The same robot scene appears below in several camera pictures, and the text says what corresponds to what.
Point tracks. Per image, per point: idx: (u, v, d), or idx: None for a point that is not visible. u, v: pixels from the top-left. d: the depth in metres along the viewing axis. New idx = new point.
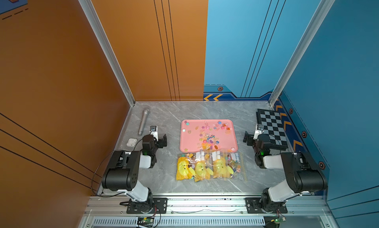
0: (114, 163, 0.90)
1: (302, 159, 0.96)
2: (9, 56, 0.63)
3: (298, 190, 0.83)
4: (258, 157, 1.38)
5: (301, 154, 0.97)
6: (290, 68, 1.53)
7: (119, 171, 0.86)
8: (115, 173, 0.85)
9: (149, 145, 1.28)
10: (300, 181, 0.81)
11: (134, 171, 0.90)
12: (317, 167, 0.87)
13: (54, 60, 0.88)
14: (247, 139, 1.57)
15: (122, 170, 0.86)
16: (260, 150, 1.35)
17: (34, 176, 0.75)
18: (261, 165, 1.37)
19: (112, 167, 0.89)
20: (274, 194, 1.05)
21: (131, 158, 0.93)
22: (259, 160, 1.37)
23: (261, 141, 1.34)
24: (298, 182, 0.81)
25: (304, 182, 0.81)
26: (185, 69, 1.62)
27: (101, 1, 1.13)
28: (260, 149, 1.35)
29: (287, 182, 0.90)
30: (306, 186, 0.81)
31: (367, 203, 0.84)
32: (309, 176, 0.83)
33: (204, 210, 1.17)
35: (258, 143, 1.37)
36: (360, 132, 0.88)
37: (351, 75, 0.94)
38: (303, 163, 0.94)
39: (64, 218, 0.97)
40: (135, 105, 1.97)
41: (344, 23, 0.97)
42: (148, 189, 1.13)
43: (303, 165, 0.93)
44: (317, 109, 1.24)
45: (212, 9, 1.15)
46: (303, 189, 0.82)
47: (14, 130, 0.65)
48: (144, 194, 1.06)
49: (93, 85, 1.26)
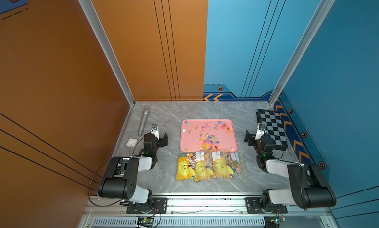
0: (111, 171, 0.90)
1: (310, 171, 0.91)
2: (9, 56, 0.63)
3: (305, 207, 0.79)
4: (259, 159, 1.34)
5: (309, 166, 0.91)
6: (290, 68, 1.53)
7: (116, 180, 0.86)
8: (111, 182, 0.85)
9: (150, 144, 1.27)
10: (308, 197, 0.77)
11: (131, 180, 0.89)
12: (325, 182, 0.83)
13: (54, 60, 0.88)
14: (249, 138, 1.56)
15: (119, 179, 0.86)
16: (262, 153, 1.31)
17: (34, 176, 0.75)
18: (263, 168, 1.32)
19: (108, 175, 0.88)
20: (275, 197, 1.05)
21: (128, 166, 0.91)
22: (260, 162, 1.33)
23: (262, 144, 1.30)
24: (306, 200, 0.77)
25: (311, 199, 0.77)
26: (185, 69, 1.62)
27: (101, 1, 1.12)
28: (262, 152, 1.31)
29: (292, 195, 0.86)
30: (314, 203, 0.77)
31: (367, 203, 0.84)
32: (316, 193, 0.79)
33: (204, 210, 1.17)
35: (260, 146, 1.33)
36: (360, 132, 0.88)
37: (351, 75, 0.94)
38: (311, 175, 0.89)
39: (64, 218, 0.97)
40: (135, 105, 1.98)
41: (344, 23, 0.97)
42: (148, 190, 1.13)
43: (311, 177, 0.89)
44: (316, 109, 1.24)
45: (211, 8, 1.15)
46: (310, 206, 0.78)
47: (14, 130, 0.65)
48: (144, 195, 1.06)
49: (93, 85, 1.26)
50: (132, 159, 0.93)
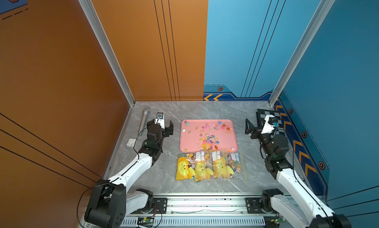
0: (95, 203, 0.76)
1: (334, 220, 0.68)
2: (9, 56, 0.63)
3: None
4: (269, 161, 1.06)
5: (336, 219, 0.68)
6: (290, 68, 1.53)
7: (100, 213, 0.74)
8: (96, 215, 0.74)
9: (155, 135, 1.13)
10: None
11: (118, 211, 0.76)
12: None
13: (54, 60, 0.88)
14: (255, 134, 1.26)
15: (103, 213, 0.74)
16: (273, 155, 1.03)
17: (34, 176, 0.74)
18: (272, 171, 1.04)
19: (93, 206, 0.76)
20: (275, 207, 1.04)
21: (111, 203, 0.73)
22: (269, 165, 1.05)
23: (275, 144, 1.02)
24: None
25: None
26: (185, 70, 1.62)
27: (101, 1, 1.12)
28: (273, 154, 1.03)
29: None
30: None
31: (367, 203, 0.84)
32: None
33: (204, 210, 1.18)
35: (271, 145, 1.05)
36: (360, 132, 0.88)
37: (351, 75, 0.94)
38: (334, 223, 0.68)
39: (64, 218, 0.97)
40: (135, 105, 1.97)
41: (345, 22, 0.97)
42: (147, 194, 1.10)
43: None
44: (317, 109, 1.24)
45: (211, 8, 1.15)
46: None
47: (14, 130, 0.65)
48: (143, 200, 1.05)
49: (93, 85, 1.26)
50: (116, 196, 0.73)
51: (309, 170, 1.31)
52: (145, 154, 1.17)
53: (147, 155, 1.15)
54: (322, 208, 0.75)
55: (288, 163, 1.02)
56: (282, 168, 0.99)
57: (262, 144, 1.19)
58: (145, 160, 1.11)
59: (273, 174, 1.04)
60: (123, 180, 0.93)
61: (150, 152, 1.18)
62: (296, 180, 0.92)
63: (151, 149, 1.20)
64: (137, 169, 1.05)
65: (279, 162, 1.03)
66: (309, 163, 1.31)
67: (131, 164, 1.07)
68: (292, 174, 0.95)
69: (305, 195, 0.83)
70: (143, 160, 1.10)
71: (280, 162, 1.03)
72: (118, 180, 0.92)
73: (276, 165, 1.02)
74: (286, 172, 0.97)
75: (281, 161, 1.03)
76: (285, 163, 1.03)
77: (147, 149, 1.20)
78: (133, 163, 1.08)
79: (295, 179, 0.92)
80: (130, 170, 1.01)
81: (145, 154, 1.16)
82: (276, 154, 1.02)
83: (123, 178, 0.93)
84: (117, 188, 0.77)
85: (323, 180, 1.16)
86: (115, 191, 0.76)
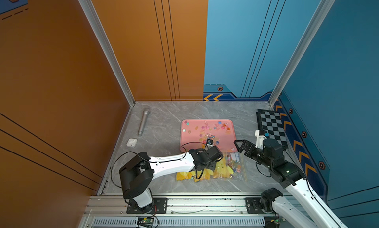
0: (131, 166, 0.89)
1: None
2: (9, 56, 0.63)
3: None
4: (274, 169, 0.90)
5: None
6: (290, 68, 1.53)
7: (128, 178, 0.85)
8: (125, 176, 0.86)
9: (215, 155, 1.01)
10: None
11: (139, 187, 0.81)
12: None
13: (54, 60, 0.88)
14: (247, 149, 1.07)
15: (130, 180, 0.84)
16: (274, 160, 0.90)
17: (34, 175, 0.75)
18: (282, 181, 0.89)
19: (128, 167, 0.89)
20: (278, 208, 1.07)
21: (142, 176, 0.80)
22: (278, 173, 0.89)
23: (269, 149, 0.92)
24: None
25: None
26: (185, 70, 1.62)
27: (101, 0, 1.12)
28: (272, 159, 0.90)
29: None
30: None
31: (367, 203, 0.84)
32: None
33: (204, 210, 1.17)
35: (265, 152, 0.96)
36: (360, 132, 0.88)
37: (351, 75, 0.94)
38: None
39: (64, 218, 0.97)
40: (135, 105, 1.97)
41: (344, 23, 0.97)
42: (150, 200, 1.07)
43: None
44: (317, 109, 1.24)
45: (211, 8, 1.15)
46: None
47: (15, 130, 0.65)
48: (144, 203, 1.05)
49: (93, 85, 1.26)
50: (147, 177, 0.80)
51: (309, 170, 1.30)
52: (193, 158, 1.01)
53: (193, 162, 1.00)
54: None
55: (297, 170, 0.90)
56: (294, 181, 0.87)
57: (258, 160, 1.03)
58: (186, 165, 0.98)
59: (283, 185, 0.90)
60: (157, 167, 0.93)
61: (198, 160, 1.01)
62: (313, 196, 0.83)
63: (200, 158, 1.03)
64: (174, 168, 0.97)
65: (288, 170, 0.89)
66: (309, 163, 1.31)
67: (173, 158, 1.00)
68: (306, 188, 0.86)
69: (326, 217, 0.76)
70: (184, 163, 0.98)
71: (289, 169, 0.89)
72: (154, 165, 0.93)
73: (286, 173, 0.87)
74: (299, 185, 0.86)
75: (289, 169, 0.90)
76: (295, 170, 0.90)
77: (197, 156, 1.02)
78: (175, 159, 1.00)
79: (311, 196, 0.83)
80: (170, 163, 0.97)
81: (192, 159, 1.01)
82: (277, 159, 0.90)
83: (158, 167, 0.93)
84: (148, 172, 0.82)
85: (323, 180, 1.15)
86: (144, 174, 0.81)
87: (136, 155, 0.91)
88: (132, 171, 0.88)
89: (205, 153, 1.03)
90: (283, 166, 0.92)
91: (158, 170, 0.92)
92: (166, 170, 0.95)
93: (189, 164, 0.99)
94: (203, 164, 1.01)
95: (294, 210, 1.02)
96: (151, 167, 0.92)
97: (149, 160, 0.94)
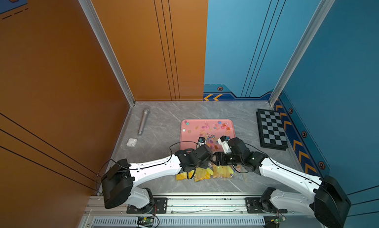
0: (110, 174, 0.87)
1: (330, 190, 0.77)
2: (9, 56, 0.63)
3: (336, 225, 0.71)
4: (245, 162, 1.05)
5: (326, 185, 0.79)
6: (290, 68, 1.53)
7: (109, 186, 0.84)
8: (107, 185, 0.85)
9: (206, 154, 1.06)
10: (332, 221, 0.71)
11: (119, 197, 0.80)
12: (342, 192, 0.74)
13: (53, 60, 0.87)
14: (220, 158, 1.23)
15: (111, 189, 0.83)
16: (241, 155, 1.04)
17: (34, 175, 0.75)
18: (254, 170, 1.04)
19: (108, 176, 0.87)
20: (278, 202, 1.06)
21: (120, 185, 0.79)
22: (248, 165, 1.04)
23: (235, 147, 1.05)
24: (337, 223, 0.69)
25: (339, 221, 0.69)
26: (185, 70, 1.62)
27: (101, 0, 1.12)
28: (241, 155, 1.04)
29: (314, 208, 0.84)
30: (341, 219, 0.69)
31: (367, 203, 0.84)
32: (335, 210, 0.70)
33: (204, 210, 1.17)
35: (233, 150, 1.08)
36: (360, 132, 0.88)
37: (351, 75, 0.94)
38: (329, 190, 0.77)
39: (64, 218, 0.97)
40: (135, 105, 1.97)
41: (344, 23, 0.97)
42: (147, 200, 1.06)
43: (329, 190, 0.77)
44: (317, 109, 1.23)
45: (211, 8, 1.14)
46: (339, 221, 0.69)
47: (14, 130, 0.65)
48: (141, 204, 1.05)
49: (93, 85, 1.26)
50: (124, 186, 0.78)
51: (309, 169, 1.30)
52: (180, 159, 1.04)
53: (178, 164, 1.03)
54: (312, 181, 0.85)
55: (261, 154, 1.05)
56: (260, 162, 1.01)
57: (233, 162, 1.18)
58: (171, 168, 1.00)
59: (257, 172, 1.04)
60: (139, 173, 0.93)
61: (185, 161, 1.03)
62: (277, 166, 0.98)
63: (187, 159, 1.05)
64: (158, 172, 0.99)
65: (254, 157, 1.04)
66: (309, 163, 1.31)
67: (157, 163, 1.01)
68: (271, 163, 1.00)
69: (292, 177, 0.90)
70: (170, 167, 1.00)
71: (254, 156, 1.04)
72: (135, 172, 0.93)
73: (253, 161, 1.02)
74: (265, 164, 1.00)
75: (255, 156, 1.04)
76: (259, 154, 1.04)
77: (184, 157, 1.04)
78: (160, 163, 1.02)
79: (277, 167, 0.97)
80: (152, 168, 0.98)
81: (178, 161, 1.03)
82: (243, 153, 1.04)
83: (140, 173, 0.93)
84: (127, 180, 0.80)
85: None
86: (124, 183, 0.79)
87: (116, 163, 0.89)
88: (112, 179, 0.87)
89: (193, 154, 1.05)
90: (250, 155, 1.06)
91: (139, 176, 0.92)
92: (149, 176, 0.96)
93: (174, 165, 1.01)
94: (192, 165, 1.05)
95: (287, 195, 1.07)
96: (132, 174, 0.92)
97: (130, 167, 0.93)
